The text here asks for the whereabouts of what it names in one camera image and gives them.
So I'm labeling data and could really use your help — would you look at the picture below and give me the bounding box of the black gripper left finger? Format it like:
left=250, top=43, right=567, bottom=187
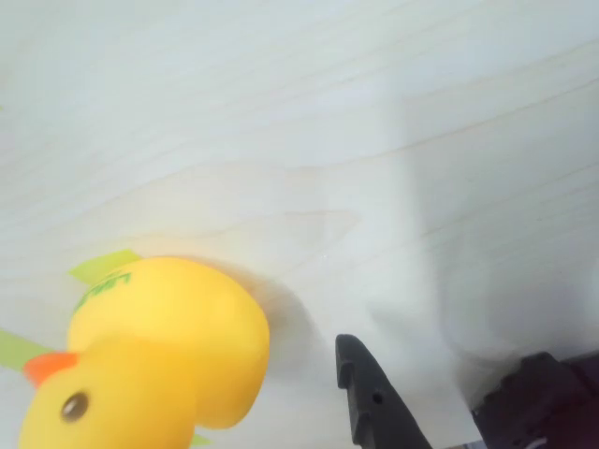
left=334, top=332, right=434, bottom=449

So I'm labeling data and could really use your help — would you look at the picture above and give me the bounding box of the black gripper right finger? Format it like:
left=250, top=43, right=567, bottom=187
left=471, top=349, right=599, bottom=449

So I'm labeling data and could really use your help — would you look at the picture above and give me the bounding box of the yellow plastic object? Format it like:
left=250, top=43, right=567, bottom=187
left=17, top=255, right=272, bottom=449

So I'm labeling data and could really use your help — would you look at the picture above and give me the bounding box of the yellow tape strip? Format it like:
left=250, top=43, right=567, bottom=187
left=0, top=328, right=53, bottom=373
left=66, top=248, right=142, bottom=287

